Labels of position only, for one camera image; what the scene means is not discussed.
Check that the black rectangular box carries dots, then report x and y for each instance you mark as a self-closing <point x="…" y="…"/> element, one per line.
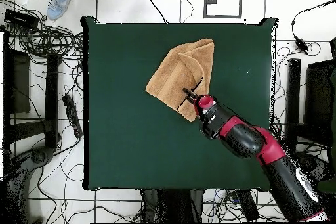
<point x="21" y="19"/>

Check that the black power adapter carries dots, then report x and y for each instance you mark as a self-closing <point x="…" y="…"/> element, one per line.
<point x="301" y="45"/>

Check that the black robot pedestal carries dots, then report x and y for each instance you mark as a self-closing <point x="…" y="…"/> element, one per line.
<point x="170" y="205"/>

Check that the light blue shoe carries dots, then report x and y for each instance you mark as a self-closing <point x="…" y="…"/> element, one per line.
<point x="59" y="4"/>

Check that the black power strip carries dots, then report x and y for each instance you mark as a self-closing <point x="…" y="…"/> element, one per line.
<point x="246" y="205"/>
<point x="72" y="117"/>

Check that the dark green fabric bundle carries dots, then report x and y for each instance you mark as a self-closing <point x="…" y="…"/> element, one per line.
<point x="328" y="186"/>

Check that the dark green table cloth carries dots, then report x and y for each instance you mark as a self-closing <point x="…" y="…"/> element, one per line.
<point x="131" y="142"/>

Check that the grey square floor frame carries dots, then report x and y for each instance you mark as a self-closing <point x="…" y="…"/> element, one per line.
<point x="204" y="6"/>

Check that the tan terry towel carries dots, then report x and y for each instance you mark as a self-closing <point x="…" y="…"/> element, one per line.
<point x="170" y="82"/>

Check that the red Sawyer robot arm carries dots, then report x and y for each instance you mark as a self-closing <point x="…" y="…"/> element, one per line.
<point x="249" y="140"/>

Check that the grey stand base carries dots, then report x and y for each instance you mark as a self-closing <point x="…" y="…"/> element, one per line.
<point x="39" y="155"/>
<point x="312" y="165"/>

